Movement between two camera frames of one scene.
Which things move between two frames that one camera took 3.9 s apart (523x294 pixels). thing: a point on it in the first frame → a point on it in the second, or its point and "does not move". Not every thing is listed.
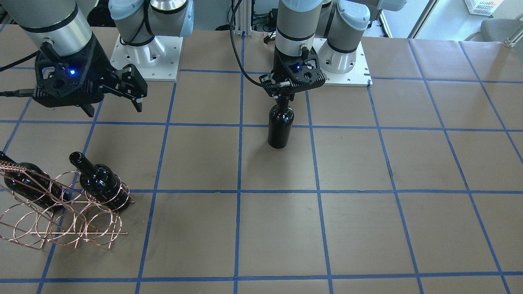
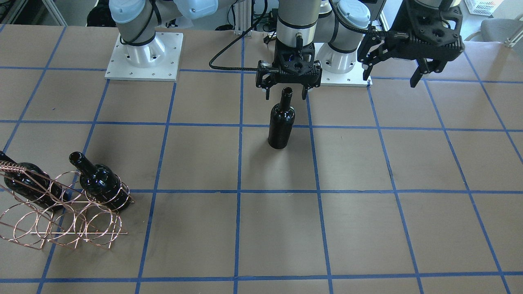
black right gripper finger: (89, 109) → (425, 67)
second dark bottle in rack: (30, 181) does not move
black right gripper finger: (130, 84) → (369, 52)
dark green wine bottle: (280, 126) does not move
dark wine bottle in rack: (101, 183) does not move
